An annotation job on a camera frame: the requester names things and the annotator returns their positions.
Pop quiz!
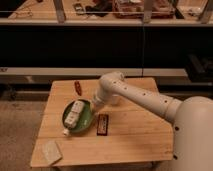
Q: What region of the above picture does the green ceramic bowl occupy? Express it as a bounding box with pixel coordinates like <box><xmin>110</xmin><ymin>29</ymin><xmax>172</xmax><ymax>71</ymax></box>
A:
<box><xmin>62</xmin><ymin>99</ymin><xmax>94</xmax><ymax>135</ymax></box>

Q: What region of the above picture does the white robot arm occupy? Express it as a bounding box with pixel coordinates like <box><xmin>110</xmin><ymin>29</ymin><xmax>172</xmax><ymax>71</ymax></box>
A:
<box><xmin>93</xmin><ymin>72</ymin><xmax>213</xmax><ymax>171</ymax></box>

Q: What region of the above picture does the dark red chocolate bar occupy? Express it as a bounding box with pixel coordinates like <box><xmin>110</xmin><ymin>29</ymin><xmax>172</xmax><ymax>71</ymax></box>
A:
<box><xmin>97</xmin><ymin>114</ymin><xmax>109</xmax><ymax>136</ymax></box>

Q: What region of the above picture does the small red brown object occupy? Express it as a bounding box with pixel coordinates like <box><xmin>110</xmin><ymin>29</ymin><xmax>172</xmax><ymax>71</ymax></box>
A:
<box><xmin>74</xmin><ymin>81</ymin><xmax>82</xmax><ymax>96</ymax></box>

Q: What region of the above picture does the white plastic bottle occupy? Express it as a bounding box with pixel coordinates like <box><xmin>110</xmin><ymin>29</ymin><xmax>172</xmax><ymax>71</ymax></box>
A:
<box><xmin>63</xmin><ymin>100</ymin><xmax>84</xmax><ymax>136</ymax></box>

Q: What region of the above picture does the wooden table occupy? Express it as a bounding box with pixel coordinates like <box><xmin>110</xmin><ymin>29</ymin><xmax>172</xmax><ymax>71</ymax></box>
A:
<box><xmin>31</xmin><ymin>81</ymin><xmax>173</xmax><ymax>167</ymax></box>

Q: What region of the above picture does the pale yellow sponge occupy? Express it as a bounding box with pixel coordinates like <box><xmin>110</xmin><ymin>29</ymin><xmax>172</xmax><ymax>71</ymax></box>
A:
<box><xmin>42</xmin><ymin>140</ymin><xmax>62</xmax><ymax>165</ymax></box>

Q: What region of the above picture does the reddish tray of items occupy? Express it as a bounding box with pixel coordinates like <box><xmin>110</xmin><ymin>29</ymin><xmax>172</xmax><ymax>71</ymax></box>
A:
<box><xmin>112</xmin><ymin>0</ymin><xmax>175</xmax><ymax>18</ymax></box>

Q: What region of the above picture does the black device on shelf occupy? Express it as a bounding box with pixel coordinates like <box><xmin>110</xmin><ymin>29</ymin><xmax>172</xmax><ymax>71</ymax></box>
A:
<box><xmin>73</xmin><ymin>3</ymin><xmax>86</xmax><ymax>15</ymax></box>

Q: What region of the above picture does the long wooden workbench shelf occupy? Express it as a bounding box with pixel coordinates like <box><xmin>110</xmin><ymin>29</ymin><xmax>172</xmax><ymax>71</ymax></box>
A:
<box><xmin>0</xmin><ymin>0</ymin><xmax>213</xmax><ymax>27</ymax></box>

